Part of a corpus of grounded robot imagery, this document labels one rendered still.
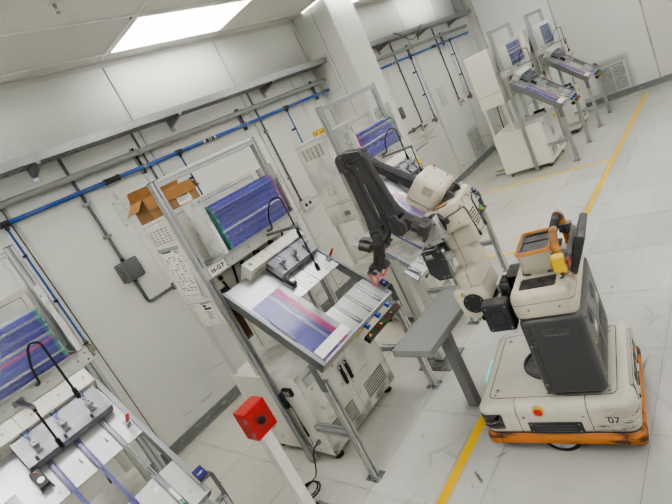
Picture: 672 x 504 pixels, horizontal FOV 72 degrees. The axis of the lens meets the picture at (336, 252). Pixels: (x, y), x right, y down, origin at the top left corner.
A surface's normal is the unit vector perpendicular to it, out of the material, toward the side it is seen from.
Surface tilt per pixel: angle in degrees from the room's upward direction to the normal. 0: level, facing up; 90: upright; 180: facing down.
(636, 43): 90
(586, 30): 90
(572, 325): 90
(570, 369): 90
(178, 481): 47
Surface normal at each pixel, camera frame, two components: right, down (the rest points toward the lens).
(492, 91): -0.57, 0.47
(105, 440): 0.21, -0.70
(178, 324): 0.69, -0.16
